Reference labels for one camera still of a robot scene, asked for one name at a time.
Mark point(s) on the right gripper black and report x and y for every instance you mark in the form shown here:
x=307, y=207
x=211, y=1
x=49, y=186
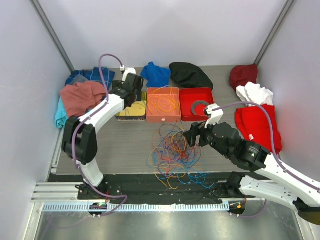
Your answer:
x=196, y=129

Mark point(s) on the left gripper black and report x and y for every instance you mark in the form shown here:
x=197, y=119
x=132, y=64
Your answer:
x=138, y=94

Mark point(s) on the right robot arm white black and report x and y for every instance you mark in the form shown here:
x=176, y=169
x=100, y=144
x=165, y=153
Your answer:
x=286, y=187

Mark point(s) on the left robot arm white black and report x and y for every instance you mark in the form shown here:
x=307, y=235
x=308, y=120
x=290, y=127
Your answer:
x=79, y=140

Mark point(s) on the gold tin box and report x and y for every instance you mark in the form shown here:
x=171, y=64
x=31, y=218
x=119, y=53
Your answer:
x=137, y=112

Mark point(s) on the red box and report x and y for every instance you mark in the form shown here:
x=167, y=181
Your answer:
x=188, y=96

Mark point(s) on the salmon pink box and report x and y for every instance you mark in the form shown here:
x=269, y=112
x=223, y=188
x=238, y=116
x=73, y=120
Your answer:
x=163, y=105

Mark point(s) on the blue plaid cloth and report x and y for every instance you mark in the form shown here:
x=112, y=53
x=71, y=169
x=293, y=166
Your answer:
x=92, y=75

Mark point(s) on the salmon pink shirt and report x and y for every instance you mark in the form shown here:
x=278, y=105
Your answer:
x=81, y=97

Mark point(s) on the black cloth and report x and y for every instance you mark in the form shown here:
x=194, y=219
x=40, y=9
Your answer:
x=187, y=75

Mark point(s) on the white cloth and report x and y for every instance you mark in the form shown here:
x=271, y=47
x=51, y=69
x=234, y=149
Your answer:
x=253, y=92

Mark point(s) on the cyan cloth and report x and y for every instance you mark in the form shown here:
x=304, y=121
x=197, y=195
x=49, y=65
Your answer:
x=63, y=113

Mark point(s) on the dark red cloth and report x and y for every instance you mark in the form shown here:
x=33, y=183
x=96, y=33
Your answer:
x=243, y=74

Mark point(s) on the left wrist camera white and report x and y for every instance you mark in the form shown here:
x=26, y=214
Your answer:
x=125, y=71

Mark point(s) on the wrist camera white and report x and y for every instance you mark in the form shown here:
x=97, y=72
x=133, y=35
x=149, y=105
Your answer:
x=214, y=114
x=125, y=71

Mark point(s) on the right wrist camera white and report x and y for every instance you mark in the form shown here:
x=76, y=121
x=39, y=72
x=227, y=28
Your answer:
x=214, y=114

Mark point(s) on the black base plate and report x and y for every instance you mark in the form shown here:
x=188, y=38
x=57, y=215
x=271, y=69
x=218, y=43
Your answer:
x=148, y=189

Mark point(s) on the left aluminium corner post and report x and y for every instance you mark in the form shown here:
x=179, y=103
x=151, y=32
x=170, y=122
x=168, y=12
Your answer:
x=52, y=33

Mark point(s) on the aluminium corner post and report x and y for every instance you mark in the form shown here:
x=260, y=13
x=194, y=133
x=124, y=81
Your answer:
x=52, y=33
x=279, y=21

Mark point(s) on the white cable duct rail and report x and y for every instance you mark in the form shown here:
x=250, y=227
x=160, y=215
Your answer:
x=94, y=207

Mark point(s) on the right aluminium corner post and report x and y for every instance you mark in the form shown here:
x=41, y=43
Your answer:
x=279, y=21

